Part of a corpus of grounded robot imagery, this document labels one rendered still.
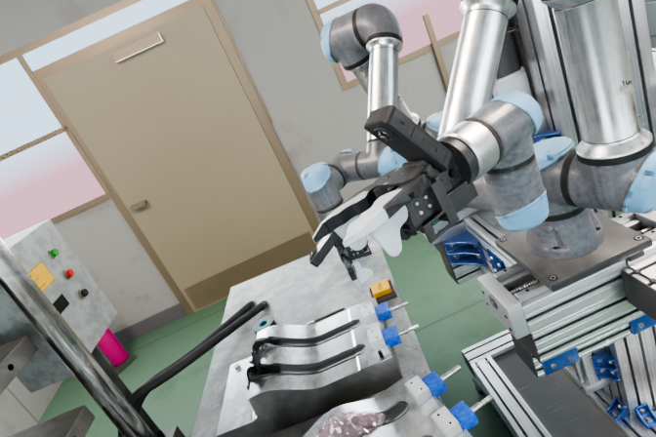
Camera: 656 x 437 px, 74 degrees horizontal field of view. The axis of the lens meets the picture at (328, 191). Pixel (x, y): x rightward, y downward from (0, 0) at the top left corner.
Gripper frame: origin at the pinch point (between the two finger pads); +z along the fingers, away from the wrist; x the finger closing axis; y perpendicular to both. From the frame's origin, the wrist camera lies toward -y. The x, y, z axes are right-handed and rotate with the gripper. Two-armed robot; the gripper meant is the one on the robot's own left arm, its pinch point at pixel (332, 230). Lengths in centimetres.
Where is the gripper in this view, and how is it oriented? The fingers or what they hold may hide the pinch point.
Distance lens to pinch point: 48.6
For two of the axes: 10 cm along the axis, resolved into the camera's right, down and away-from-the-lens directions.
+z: -7.5, 5.1, -4.2
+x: -4.7, 0.3, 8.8
